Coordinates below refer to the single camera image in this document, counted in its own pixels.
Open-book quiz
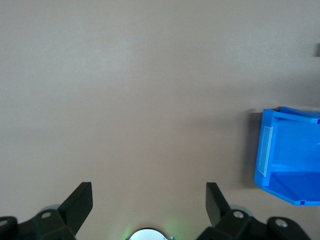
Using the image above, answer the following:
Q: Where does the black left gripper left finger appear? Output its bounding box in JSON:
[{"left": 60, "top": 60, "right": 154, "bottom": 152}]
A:
[{"left": 0, "top": 181, "right": 93, "bottom": 240}]

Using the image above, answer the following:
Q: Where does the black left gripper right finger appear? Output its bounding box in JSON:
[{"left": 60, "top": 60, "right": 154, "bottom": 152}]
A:
[{"left": 197, "top": 182, "right": 313, "bottom": 240}]

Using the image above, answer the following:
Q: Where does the blue plastic storage bin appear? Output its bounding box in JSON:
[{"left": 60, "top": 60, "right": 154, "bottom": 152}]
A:
[{"left": 253, "top": 106, "right": 320, "bottom": 206}]

